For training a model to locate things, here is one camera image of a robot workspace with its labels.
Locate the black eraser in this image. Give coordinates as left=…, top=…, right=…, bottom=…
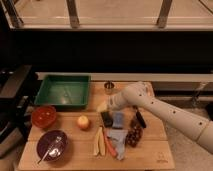
left=101, top=112, right=113, bottom=127

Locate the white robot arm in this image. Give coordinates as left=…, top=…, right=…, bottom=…
left=97, top=82, right=213, bottom=154

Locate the small metal cup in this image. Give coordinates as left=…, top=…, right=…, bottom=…
left=104, top=81, right=115, bottom=95

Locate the blue-grey cloth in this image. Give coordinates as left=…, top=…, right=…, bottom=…
left=107, top=129, right=128, bottom=160

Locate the yellow apple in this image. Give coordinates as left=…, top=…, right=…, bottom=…
left=77, top=115, right=90, bottom=130

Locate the dark grape bunch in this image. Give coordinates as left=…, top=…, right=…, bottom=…
left=125, top=119, right=143, bottom=147

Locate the wooden board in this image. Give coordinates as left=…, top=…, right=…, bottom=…
left=18, top=82, right=175, bottom=171

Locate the orange carrot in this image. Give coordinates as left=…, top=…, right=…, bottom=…
left=103, top=129, right=117, bottom=158

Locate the pale yellow banana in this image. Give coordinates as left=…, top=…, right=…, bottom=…
left=93, top=127, right=106, bottom=156

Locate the green plastic tray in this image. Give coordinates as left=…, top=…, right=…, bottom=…
left=34, top=75, right=91, bottom=109

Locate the metal spoon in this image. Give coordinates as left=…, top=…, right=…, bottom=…
left=37, top=136, right=62, bottom=164

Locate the red bowl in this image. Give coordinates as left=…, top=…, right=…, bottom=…
left=31, top=106, right=57, bottom=129

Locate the purple bowl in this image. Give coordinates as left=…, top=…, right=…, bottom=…
left=36, top=130, right=68, bottom=162

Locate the black side equipment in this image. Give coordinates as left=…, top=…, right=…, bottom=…
left=0, top=64, right=38, bottom=159

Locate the black handled knife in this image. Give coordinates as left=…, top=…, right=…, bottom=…
left=133, top=106, right=146, bottom=128

